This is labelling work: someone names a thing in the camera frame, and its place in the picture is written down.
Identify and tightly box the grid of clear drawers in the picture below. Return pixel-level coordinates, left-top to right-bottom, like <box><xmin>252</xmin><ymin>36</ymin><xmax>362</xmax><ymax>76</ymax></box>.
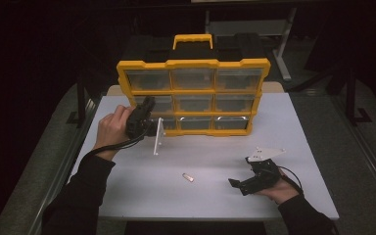
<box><xmin>124</xmin><ymin>68</ymin><xmax>263</xmax><ymax>131</ymax></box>

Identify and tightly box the person's right hand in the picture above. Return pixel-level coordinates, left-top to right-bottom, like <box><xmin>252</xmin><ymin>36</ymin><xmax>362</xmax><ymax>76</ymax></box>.
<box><xmin>255</xmin><ymin>168</ymin><xmax>302</xmax><ymax>206</ymax></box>

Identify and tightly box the yellow black organizer case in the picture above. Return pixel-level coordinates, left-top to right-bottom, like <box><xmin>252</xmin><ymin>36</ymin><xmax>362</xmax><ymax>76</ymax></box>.
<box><xmin>116</xmin><ymin>32</ymin><xmax>271</xmax><ymax>137</ymax></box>

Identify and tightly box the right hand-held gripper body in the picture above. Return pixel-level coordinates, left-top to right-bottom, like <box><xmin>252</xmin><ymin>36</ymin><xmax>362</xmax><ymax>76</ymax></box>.
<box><xmin>238</xmin><ymin>146</ymin><xmax>287</xmax><ymax>197</ymax></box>

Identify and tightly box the grey metal desk frame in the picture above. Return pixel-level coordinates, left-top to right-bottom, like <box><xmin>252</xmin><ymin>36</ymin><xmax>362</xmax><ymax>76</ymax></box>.
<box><xmin>205</xmin><ymin>7</ymin><xmax>298</xmax><ymax>82</ymax></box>

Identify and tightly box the person's left hand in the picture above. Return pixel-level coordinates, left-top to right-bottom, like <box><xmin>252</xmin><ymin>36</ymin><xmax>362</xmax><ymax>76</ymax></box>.
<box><xmin>92</xmin><ymin>105</ymin><xmax>136</xmax><ymax>162</ymax></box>

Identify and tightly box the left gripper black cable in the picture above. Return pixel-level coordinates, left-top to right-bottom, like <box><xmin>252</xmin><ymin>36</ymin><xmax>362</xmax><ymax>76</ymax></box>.
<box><xmin>90</xmin><ymin>126</ymin><xmax>155</xmax><ymax>159</ymax></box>

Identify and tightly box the black metal stand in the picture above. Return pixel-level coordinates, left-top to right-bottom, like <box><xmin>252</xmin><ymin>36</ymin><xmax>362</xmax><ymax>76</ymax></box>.
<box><xmin>345</xmin><ymin>63</ymin><xmax>373</xmax><ymax>126</ymax></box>
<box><xmin>66</xmin><ymin>70</ymin><xmax>96</xmax><ymax>128</ymax></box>

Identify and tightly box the aluminium floor rail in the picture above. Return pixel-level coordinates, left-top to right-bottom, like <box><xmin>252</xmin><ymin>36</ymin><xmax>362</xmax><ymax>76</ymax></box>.
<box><xmin>331</xmin><ymin>94</ymin><xmax>376</xmax><ymax>213</ymax></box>
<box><xmin>28</xmin><ymin>97</ymin><xmax>100</xmax><ymax>235</ymax></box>

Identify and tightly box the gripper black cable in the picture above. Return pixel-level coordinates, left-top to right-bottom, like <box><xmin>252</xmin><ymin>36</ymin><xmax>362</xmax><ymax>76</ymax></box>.
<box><xmin>276</xmin><ymin>165</ymin><xmax>305</xmax><ymax>197</ymax></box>
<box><xmin>90</xmin><ymin>126</ymin><xmax>155</xmax><ymax>159</ymax></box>

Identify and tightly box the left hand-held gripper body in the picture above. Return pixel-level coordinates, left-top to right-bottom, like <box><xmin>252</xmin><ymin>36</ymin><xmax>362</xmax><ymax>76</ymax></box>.
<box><xmin>125</xmin><ymin>103</ymin><xmax>166</xmax><ymax>156</ymax></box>

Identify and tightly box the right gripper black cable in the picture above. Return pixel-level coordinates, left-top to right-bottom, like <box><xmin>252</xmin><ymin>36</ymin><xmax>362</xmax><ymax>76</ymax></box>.
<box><xmin>276</xmin><ymin>165</ymin><xmax>305</xmax><ymax>197</ymax></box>

